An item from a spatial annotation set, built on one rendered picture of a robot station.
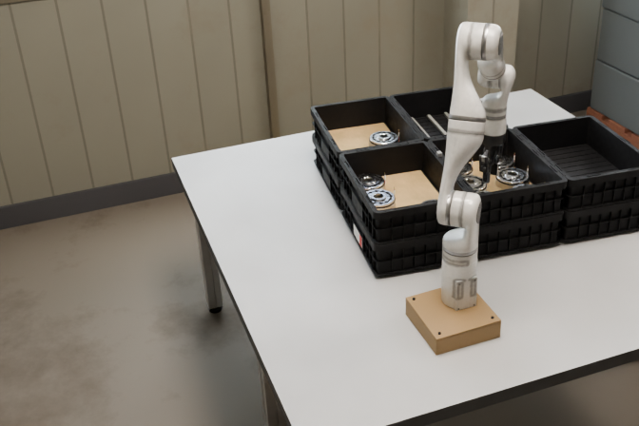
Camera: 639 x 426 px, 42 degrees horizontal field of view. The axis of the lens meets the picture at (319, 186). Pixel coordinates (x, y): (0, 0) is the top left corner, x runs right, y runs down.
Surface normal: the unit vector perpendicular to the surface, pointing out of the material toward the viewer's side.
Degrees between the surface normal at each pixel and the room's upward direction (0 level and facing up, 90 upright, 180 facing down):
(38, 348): 0
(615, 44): 90
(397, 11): 90
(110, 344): 0
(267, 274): 0
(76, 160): 90
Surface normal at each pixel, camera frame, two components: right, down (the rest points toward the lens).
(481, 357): -0.04, -0.87
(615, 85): -0.94, 0.20
